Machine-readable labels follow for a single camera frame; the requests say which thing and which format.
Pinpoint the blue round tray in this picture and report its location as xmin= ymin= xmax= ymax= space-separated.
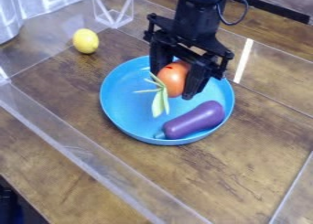
xmin=99 ymin=56 xmax=236 ymax=145

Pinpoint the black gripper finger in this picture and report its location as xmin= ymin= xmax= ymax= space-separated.
xmin=182 ymin=60 xmax=217 ymax=100
xmin=150 ymin=41 xmax=174 ymax=75

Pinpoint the grey white curtain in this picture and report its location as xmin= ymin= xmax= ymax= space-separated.
xmin=0 ymin=0 xmax=82 ymax=44

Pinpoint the orange toy carrot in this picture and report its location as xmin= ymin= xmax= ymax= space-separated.
xmin=135 ymin=59 xmax=191 ymax=118

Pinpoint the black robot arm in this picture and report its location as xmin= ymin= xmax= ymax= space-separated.
xmin=143 ymin=0 xmax=236 ymax=100

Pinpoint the clear acrylic corner bracket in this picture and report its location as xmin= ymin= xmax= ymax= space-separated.
xmin=93 ymin=0 xmax=134 ymax=29

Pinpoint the clear acrylic enclosure wall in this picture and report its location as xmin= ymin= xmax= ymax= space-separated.
xmin=0 ymin=0 xmax=313 ymax=224

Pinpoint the black cable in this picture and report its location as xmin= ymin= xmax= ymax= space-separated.
xmin=216 ymin=0 xmax=249 ymax=27

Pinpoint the yellow toy lemon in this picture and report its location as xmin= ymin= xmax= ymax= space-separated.
xmin=72 ymin=28 xmax=99 ymax=54

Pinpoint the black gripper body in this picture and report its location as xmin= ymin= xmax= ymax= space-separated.
xmin=143 ymin=0 xmax=234 ymax=80

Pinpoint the purple toy eggplant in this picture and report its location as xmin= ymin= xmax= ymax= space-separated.
xmin=154 ymin=101 xmax=225 ymax=140

